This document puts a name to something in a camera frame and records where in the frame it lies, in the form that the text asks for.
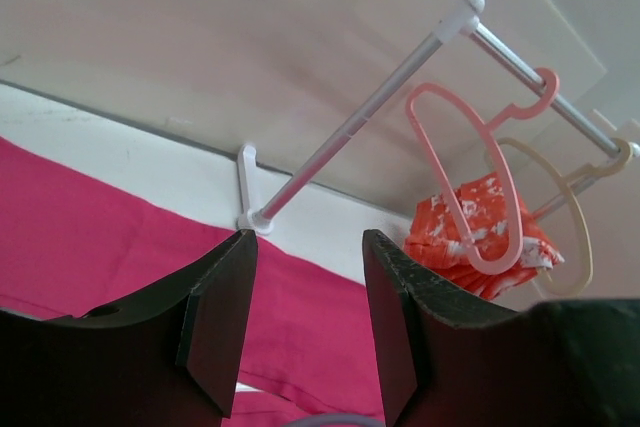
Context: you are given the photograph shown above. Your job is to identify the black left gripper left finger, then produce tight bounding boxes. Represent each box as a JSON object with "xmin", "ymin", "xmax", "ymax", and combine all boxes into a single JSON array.
[{"xmin": 1, "ymin": 230, "xmax": 258, "ymax": 426}]

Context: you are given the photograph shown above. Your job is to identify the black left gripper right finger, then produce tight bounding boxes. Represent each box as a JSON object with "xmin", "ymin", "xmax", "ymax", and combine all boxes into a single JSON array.
[{"xmin": 362, "ymin": 230, "xmax": 639, "ymax": 426}]

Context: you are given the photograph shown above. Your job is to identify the pink trousers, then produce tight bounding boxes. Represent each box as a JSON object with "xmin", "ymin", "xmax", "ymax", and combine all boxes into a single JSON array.
[{"xmin": 1, "ymin": 142, "xmax": 384, "ymax": 426}]

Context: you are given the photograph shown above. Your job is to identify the beige wooden hanger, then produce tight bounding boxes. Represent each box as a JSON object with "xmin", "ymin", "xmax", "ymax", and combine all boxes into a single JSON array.
[{"xmin": 483, "ymin": 136, "xmax": 635, "ymax": 298}]

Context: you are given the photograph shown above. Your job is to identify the pink plastic hanger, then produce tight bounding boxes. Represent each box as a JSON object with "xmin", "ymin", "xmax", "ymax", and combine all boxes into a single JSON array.
[{"xmin": 406, "ymin": 66, "xmax": 561, "ymax": 276}]

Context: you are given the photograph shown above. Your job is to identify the orange floral garment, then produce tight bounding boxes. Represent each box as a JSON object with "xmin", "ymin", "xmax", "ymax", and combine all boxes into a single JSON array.
[{"xmin": 403, "ymin": 172, "xmax": 564, "ymax": 300}]

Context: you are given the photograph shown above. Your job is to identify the white clothes rack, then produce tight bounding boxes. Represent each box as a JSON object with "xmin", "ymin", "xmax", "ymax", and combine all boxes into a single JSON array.
[{"xmin": 235, "ymin": 0, "xmax": 640, "ymax": 237}]

